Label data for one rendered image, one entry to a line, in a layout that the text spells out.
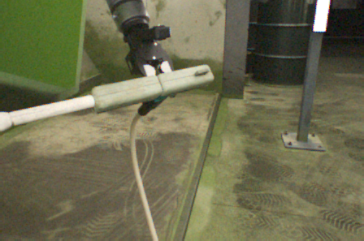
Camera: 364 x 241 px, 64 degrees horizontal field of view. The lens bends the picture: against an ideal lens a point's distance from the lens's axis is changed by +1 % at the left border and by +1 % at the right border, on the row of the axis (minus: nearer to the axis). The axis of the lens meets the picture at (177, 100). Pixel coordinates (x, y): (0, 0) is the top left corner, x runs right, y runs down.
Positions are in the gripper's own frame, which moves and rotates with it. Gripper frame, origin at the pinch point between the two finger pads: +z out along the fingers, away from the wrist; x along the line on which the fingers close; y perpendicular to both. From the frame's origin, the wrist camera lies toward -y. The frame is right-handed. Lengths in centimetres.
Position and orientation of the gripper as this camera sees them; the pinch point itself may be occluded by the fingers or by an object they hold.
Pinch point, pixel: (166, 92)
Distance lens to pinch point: 70.6
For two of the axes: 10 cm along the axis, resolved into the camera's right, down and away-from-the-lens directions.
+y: -4.6, 3.6, 8.1
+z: 3.8, 9.1, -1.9
